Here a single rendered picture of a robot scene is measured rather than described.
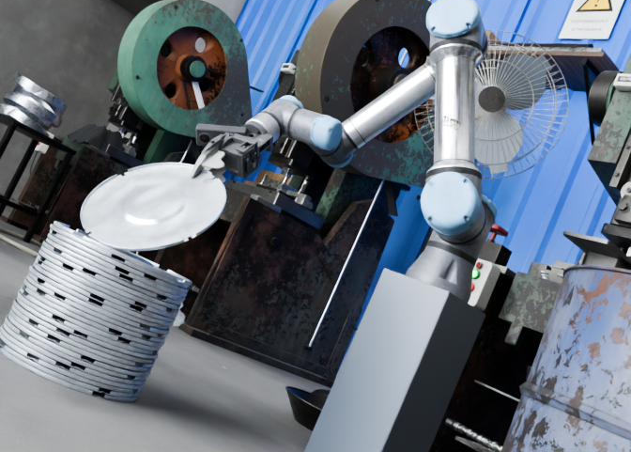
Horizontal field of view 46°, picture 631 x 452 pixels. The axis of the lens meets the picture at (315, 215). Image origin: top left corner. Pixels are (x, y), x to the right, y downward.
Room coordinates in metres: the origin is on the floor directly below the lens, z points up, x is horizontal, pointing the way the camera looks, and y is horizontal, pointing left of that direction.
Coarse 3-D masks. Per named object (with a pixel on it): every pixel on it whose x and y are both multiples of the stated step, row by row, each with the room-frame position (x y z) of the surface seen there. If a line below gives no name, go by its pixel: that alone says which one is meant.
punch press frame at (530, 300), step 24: (624, 72) 2.21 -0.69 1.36; (624, 96) 2.18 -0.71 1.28; (624, 120) 2.16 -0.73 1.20; (600, 144) 2.20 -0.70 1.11; (624, 144) 2.15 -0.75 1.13; (600, 168) 2.22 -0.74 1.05; (528, 288) 2.10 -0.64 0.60; (552, 288) 2.05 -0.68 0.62; (504, 312) 2.13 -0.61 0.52; (528, 312) 2.08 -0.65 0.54
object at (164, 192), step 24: (144, 168) 1.61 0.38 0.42; (168, 168) 1.60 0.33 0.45; (96, 192) 1.56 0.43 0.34; (120, 192) 1.55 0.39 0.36; (144, 192) 1.53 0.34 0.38; (168, 192) 1.53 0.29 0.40; (192, 192) 1.53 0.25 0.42; (216, 192) 1.53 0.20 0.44; (96, 216) 1.49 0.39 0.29; (120, 216) 1.49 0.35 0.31; (144, 216) 1.47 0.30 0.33; (168, 216) 1.47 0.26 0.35; (192, 216) 1.47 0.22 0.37; (216, 216) 1.47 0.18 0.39; (96, 240) 1.43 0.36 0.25; (120, 240) 1.43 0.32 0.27; (144, 240) 1.43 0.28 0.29; (168, 240) 1.42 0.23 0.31
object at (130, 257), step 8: (56, 224) 1.41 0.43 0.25; (64, 224) 1.52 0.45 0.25; (72, 232) 1.37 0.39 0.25; (80, 232) 1.57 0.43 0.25; (88, 240) 1.35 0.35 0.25; (104, 248) 1.35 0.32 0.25; (112, 248) 1.43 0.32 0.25; (120, 256) 1.35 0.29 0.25; (128, 256) 1.35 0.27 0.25; (136, 256) 1.54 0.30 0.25; (144, 264) 1.36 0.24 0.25; (152, 264) 1.50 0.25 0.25; (160, 272) 1.38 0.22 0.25; (168, 272) 1.61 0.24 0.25; (176, 280) 1.42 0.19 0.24; (184, 280) 1.44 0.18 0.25
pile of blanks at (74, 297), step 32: (64, 256) 1.37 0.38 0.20; (96, 256) 1.35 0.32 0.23; (32, 288) 1.39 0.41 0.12; (64, 288) 1.35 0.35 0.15; (96, 288) 1.35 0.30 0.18; (128, 288) 1.36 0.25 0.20; (160, 288) 1.40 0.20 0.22; (32, 320) 1.40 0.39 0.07; (64, 320) 1.38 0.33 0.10; (96, 320) 1.35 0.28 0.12; (128, 320) 1.37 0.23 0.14; (160, 320) 1.43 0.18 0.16; (32, 352) 1.35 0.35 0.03; (64, 352) 1.35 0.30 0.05; (96, 352) 1.36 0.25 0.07; (128, 352) 1.39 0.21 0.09; (64, 384) 1.35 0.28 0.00; (96, 384) 1.37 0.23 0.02; (128, 384) 1.42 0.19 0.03
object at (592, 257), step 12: (576, 240) 2.01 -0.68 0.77; (588, 240) 1.95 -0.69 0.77; (600, 240) 1.92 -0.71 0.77; (588, 252) 2.07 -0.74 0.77; (600, 252) 2.02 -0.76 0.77; (612, 252) 1.96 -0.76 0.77; (588, 264) 2.06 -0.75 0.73; (600, 264) 2.03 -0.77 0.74; (612, 264) 2.00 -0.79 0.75; (624, 264) 2.02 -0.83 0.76
